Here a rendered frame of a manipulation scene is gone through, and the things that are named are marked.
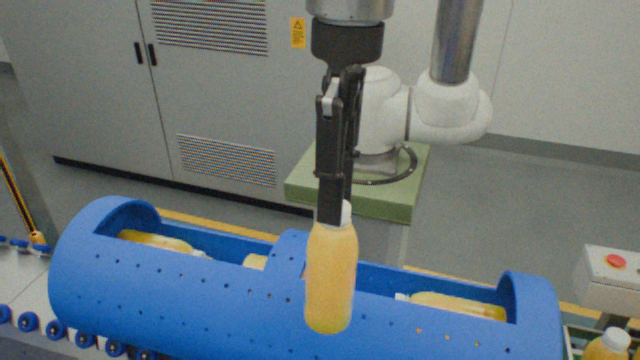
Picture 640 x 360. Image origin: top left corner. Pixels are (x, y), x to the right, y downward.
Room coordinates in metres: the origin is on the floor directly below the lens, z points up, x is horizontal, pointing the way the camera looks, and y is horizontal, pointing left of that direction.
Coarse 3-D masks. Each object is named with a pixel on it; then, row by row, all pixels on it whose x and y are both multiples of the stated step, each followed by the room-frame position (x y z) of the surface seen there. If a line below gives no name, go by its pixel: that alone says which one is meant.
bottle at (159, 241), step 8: (120, 232) 0.76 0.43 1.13; (128, 232) 0.76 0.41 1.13; (136, 232) 0.76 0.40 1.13; (144, 232) 0.76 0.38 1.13; (128, 240) 0.74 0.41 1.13; (136, 240) 0.74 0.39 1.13; (144, 240) 0.73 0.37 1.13; (152, 240) 0.73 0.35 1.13; (160, 240) 0.73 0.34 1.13; (168, 240) 0.73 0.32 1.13; (176, 240) 0.74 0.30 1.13; (168, 248) 0.71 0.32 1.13; (176, 248) 0.71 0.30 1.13; (184, 248) 0.72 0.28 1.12; (192, 248) 0.73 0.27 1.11
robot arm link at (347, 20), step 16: (320, 0) 0.44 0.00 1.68; (336, 0) 0.44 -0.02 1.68; (352, 0) 0.43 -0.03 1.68; (368, 0) 0.44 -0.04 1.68; (384, 0) 0.45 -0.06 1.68; (320, 16) 0.45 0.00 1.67; (336, 16) 0.44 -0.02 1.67; (352, 16) 0.43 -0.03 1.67; (368, 16) 0.44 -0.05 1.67; (384, 16) 0.45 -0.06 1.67
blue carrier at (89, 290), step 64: (64, 256) 0.62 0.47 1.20; (128, 256) 0.60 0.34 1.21; (192, 256) 0.59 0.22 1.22; (64, 320) 0.57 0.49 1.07; (128, 320) 0.53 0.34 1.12; (192, 320) 0.51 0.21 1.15; (256, 320) 0.49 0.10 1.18; (384, 320) 0.46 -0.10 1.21; (448, 320) 0.45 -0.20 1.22; (512, 320) 0.60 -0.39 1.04
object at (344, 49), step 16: (320, 32) 0.45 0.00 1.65; (336, 32) 0.44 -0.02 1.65; (352, 32) 0.44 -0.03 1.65; (368, 32) 0.44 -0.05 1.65; (320, 48) 0.45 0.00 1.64; (336, 48) 0.44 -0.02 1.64; (352, 48) 0.44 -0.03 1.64; (368, 48) 0.44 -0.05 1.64; (336, 64) 0.44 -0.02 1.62; (352, 64) 0.46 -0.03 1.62
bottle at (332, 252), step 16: (320, 224) 0.45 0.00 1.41; (320, 240) 0.43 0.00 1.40; (336, 240) 0.43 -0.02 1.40; (352, 240) 0.44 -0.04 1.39; (320, 256) 0.42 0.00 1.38; (336, 256) 0.42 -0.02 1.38; (352, 256) 0.43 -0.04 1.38; (320, 272) 0.42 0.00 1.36; (336, 272) 0.42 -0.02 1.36; (352, 272) 0.43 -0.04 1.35; (320, 288) 0.42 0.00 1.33; (336, 288) 0.41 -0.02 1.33; (352, 288) 0.43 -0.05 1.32; (304, 304) 0.44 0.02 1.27; (320, 304) 0.41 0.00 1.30; (336, 304) 0.41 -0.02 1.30; (352, 304) 0.44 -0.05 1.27; (320, 320) 0.41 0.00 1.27; (336, 320) 0.41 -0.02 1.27
